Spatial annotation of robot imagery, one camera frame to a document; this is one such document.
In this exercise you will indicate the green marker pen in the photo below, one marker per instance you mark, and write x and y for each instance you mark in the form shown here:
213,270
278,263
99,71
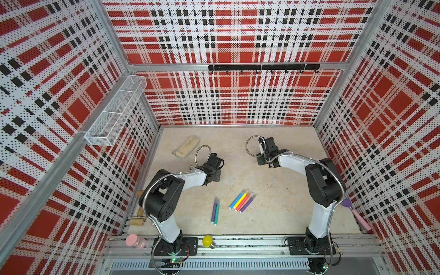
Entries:
217,213

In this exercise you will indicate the purple marker in row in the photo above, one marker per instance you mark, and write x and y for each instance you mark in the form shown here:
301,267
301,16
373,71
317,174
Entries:
246,205

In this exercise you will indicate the wooden roller tool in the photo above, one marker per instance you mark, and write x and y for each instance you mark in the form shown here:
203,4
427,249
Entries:
138,218

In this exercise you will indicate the purple pink toy rake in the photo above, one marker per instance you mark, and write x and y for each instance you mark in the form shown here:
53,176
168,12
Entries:
347,203

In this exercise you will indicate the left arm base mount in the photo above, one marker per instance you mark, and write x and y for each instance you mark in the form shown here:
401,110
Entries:
183,246

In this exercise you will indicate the black hook rail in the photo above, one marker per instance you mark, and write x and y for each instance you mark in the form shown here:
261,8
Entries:
265,67

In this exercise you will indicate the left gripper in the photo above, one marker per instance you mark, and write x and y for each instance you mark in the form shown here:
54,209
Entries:
216,178

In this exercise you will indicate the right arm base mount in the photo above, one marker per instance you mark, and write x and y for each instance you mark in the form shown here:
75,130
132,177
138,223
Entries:
309,246

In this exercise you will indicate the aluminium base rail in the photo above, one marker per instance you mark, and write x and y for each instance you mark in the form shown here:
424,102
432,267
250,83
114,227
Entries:
355,254

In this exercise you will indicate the yellow marker pen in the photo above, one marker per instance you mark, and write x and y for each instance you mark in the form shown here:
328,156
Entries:
238,203

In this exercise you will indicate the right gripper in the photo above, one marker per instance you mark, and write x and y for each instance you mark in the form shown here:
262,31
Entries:
259,160

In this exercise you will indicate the purple marker beside green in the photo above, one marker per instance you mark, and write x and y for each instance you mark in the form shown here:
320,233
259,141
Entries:
214,210

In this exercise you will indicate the yellow light bulb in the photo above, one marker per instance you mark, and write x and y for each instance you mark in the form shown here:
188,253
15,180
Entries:
208,242

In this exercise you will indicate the pink small bottle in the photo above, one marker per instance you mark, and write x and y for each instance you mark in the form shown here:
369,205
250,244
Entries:
136,241

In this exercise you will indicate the white wire mesh basket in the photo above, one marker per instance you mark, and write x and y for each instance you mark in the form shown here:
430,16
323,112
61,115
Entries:
123,98

